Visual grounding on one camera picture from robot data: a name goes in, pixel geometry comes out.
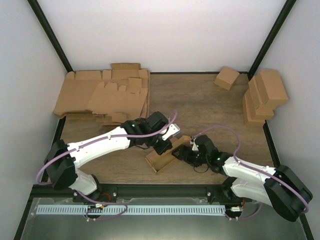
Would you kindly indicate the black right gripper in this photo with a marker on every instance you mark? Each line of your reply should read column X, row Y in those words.
column 187, row 158

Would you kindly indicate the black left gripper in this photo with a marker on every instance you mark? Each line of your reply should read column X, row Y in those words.
column 167, row 145

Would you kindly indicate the brown cardboard box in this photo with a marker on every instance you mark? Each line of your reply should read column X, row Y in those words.
column 160, row 163

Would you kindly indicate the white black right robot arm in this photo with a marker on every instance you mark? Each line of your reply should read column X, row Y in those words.
column 278, row 187

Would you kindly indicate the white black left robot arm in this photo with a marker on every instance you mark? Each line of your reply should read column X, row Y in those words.
column 64, row 161

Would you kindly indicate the lower folded brown box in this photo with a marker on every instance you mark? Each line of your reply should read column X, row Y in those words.
column 248, row 112

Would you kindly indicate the folded brown box tilted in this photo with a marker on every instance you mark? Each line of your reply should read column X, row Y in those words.
column 226, row 78

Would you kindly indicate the top folded brown box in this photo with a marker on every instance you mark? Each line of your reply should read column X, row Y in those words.
column 271, row 89

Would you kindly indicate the stack of flat cardboard blanks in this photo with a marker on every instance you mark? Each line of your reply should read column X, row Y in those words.
column 110, row 96

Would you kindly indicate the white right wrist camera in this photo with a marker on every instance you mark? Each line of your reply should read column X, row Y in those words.
column 194, row 146

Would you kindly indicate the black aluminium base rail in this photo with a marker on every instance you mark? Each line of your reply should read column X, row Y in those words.
column 113, row 192

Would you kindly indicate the light blue slotted cable duct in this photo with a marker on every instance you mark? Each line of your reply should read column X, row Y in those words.
column 133, row 210

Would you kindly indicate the black right frame post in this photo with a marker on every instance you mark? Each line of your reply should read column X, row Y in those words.
column 276, row 27

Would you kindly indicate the black frame post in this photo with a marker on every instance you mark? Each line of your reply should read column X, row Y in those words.
column 276, row 27
column 42, row 19

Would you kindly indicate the black left frame post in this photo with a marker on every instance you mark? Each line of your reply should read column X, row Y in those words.
column 42, row 19

